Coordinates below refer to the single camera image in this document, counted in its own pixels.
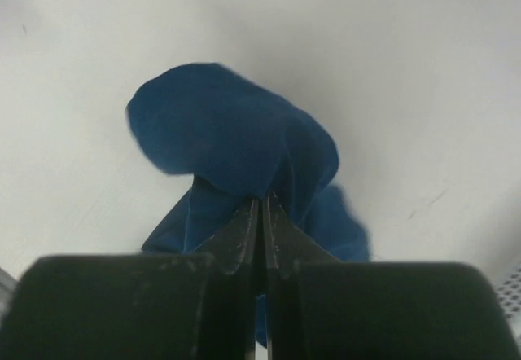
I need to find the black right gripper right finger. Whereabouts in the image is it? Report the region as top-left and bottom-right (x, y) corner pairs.
(262, 195), (517, 359)

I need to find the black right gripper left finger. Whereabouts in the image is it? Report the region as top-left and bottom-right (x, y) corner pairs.
(1, 200), (259, 359)

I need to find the blue t shirt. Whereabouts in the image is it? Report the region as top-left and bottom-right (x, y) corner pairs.
(125, 62), (372, 347)

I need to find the white plastic basket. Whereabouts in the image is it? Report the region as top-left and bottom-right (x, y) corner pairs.
(495, 264), (520, 322)

